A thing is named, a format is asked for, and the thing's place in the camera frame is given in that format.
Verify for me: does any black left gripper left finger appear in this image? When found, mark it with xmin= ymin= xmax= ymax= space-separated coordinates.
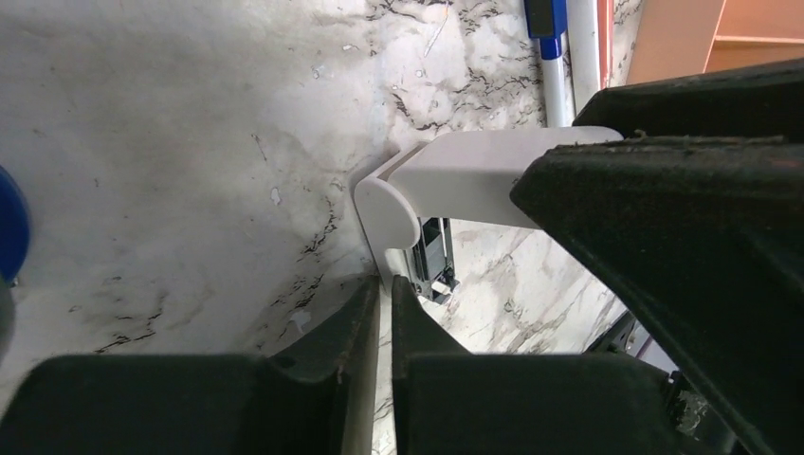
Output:
xmin=1 ymin=276 xmax=380 ymax=454

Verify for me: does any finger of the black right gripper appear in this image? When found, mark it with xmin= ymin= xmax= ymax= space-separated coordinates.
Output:
xmin=510 ymin=136 xmax=803 ymax=454
xmin=573 ymin=59 xmax=803 ymax=141

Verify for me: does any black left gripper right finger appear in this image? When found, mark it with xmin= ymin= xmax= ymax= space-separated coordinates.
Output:
xmin=392 ymin=276 xmax=681 ymax=454

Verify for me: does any blue stapler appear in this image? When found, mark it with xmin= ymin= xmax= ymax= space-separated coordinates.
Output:
xmin=1 ymin=168 xmax=31 ymax=286

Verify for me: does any peach plastic file organizer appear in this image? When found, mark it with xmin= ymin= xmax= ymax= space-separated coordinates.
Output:
xmin=627 ymin=0 xmax=803 ymax=84

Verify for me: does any salmon pink pen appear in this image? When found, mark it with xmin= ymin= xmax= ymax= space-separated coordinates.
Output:
xmin=597 ymin=0 xmax=614 ymax=88

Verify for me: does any red capped white marker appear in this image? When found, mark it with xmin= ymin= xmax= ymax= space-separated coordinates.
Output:
xmin=566 ymin=0 xmax=603 ymax=114

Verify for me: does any blue capped white marker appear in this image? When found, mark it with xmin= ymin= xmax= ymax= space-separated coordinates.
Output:
xmin=523 ymin=0 xmax=570 ymax=128

